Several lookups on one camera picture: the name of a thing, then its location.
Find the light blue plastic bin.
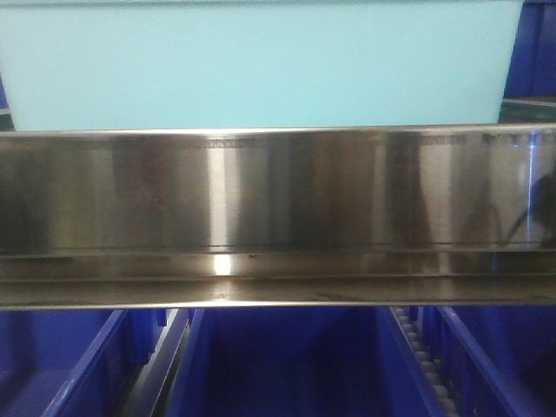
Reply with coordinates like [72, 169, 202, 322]
[1, 1, 522, 130]

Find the stainless steel shelf beam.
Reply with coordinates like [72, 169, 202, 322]
[1, 123, 555, 310]

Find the dark blue bin lower centre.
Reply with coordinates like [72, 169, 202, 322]
[166, 307, 444, 416]

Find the dark blue bin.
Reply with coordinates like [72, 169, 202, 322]
[1, 310, 148, 416]
[504, 1, 555, 98]
[419, 306, 555, 416]
[166, 307, 444, 416]

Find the white roller track right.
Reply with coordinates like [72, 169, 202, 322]
[389, 307, 460, 416]

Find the dark blue bin lower right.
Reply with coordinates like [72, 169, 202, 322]
[419, 306, 555, 416]

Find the dark blue bin lower left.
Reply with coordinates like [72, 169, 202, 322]
[1, 310, 148, 416]

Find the dark blue bin upper right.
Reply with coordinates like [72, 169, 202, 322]
[504, 1, 555, 98]

